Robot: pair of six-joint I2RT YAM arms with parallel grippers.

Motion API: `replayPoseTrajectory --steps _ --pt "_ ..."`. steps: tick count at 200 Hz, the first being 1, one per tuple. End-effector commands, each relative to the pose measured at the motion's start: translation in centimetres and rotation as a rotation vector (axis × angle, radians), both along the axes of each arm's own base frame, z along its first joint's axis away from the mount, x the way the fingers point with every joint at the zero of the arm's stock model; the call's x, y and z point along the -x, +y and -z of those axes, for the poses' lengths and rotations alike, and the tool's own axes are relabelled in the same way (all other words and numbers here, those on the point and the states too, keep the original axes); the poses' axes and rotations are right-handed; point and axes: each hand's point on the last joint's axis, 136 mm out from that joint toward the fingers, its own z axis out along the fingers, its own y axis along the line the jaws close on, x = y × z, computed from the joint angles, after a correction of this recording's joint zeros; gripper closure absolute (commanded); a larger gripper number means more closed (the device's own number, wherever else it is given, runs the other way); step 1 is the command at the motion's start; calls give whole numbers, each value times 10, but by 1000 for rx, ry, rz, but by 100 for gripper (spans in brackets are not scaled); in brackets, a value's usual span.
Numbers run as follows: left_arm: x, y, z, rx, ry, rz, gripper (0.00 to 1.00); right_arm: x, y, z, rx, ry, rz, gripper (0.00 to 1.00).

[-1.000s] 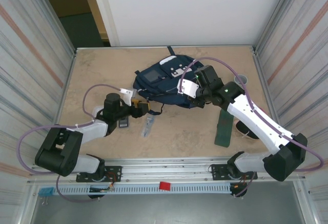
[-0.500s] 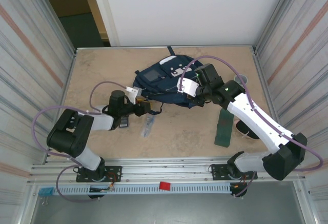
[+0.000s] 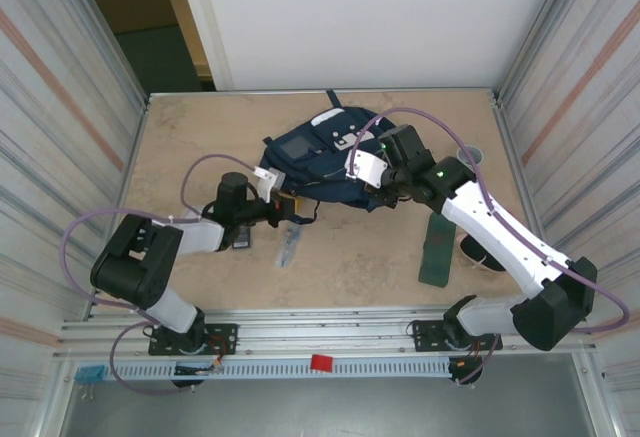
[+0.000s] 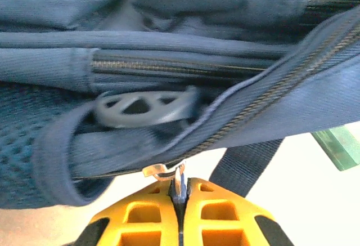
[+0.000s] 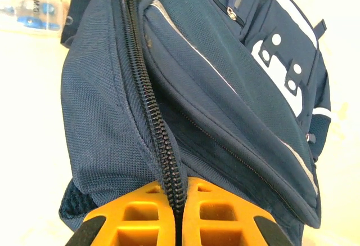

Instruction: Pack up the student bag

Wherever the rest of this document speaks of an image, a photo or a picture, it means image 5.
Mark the clear packet of blue pens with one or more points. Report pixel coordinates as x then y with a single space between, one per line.
33 15

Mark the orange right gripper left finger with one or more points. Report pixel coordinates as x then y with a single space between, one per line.
140 198

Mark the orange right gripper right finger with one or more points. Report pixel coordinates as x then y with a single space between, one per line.
225 196

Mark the navy blue student backpack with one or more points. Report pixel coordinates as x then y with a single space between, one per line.
225 88

